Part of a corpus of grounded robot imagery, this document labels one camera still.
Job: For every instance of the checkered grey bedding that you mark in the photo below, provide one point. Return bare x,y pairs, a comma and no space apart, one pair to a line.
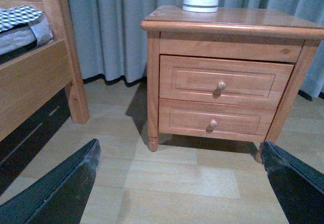
22,26

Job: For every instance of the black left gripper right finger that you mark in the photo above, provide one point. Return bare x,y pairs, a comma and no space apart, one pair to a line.
297,186

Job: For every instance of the wooden drawer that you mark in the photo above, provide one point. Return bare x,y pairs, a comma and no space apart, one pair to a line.
223,81
212,120

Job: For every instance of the wooden nightstand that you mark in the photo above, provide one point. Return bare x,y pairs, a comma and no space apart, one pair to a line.
233,34

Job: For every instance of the wooden bed frame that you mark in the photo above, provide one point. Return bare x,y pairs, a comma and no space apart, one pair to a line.
30,80

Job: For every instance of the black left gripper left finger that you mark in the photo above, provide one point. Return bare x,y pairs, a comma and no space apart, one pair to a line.
61,195

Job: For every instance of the grey-blue curtain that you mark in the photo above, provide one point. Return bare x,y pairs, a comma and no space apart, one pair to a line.
111,44

